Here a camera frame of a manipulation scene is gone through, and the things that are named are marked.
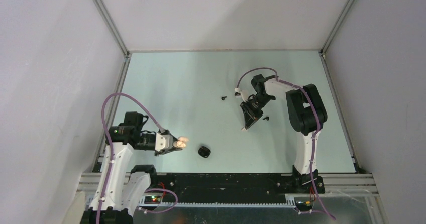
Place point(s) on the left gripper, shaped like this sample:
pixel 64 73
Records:
pixel 167 150

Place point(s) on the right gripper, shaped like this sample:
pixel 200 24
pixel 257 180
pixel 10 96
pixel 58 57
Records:
pixel 250 115

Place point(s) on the beige earbud charging case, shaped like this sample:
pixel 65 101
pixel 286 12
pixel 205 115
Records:
pixel 181 142

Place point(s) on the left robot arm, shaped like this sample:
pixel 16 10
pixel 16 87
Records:
pixel 115 201

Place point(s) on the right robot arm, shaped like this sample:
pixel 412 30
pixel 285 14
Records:
pixel 307 115

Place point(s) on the black earbud charging case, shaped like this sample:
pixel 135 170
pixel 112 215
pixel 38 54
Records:
pixel 204 151

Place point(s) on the left controller board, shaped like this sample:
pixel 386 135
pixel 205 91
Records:
pixel 152 200

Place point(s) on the controller board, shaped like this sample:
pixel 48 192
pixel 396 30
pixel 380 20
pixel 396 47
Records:
pixel 303 207
pixel 152 200

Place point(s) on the right controller board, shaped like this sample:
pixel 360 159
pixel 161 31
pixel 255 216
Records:
pixel 303 207

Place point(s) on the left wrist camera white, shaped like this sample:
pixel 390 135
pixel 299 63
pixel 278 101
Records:
pixel 164 141

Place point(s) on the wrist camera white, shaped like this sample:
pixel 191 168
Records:
pixel 242 94
pixel 164 141

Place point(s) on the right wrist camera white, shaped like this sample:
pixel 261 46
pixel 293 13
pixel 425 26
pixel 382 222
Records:
pixel 242 94

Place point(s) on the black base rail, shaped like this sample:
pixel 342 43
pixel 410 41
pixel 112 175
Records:
pixel 237 188

